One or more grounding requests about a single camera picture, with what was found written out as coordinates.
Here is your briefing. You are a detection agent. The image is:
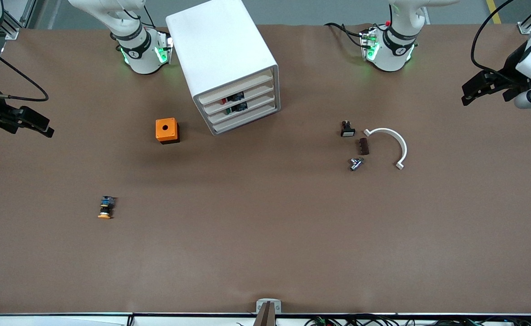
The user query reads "yellow push button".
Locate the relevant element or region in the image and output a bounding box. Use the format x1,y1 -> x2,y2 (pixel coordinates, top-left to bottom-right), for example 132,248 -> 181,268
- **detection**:
97,196 -> 118,220

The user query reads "orange box with hole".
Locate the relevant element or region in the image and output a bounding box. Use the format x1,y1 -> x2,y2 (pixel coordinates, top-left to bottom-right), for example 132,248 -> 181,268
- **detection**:
155,118 -> 180,145

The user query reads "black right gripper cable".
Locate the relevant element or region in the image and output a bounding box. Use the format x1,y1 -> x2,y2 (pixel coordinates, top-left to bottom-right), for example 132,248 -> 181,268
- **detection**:
0,38 -> 50,102

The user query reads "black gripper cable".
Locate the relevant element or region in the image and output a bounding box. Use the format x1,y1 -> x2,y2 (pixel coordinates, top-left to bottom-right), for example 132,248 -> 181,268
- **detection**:
0,38 -> 50,102
470,0 -> 517,83

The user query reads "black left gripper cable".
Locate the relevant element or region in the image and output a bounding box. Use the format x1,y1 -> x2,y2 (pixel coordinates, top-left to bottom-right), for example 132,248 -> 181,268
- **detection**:
470,0 -> 517,83

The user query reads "white curved bracket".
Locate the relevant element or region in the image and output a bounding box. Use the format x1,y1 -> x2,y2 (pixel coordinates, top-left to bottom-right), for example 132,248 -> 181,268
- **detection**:
364,128 -> 408,171

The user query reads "black arm base cable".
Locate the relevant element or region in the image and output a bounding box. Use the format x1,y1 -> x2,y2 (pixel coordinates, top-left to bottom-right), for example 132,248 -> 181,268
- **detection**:
324,22 -> 366,48

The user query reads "white table edge rail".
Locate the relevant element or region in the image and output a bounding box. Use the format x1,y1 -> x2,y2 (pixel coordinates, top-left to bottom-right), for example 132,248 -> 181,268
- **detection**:
0,312 -> 531,326

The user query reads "black cable bundle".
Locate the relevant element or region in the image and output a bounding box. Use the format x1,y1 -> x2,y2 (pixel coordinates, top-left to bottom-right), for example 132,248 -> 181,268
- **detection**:
303,315 -> 531,326

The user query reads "grey metal bracket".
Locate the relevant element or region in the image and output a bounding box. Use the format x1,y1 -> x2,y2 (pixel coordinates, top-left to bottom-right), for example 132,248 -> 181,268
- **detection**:
256,298 -> 282,315

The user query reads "brown post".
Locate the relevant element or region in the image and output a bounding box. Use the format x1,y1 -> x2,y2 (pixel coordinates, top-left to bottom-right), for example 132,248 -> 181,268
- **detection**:
253,301 -> 277,326

